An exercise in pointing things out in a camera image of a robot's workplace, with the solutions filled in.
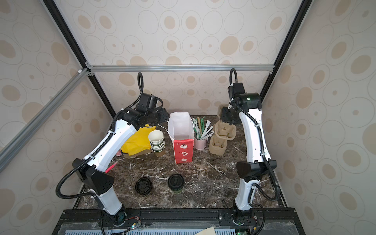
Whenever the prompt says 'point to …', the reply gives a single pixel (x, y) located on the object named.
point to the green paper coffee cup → (178, 192)
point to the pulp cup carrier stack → (217, 146)
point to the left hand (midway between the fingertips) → (171, 114)
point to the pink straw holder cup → (199, 145)
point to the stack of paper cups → (157, 142)
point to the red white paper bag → (181, 129)
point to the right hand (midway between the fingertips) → (231, 119)
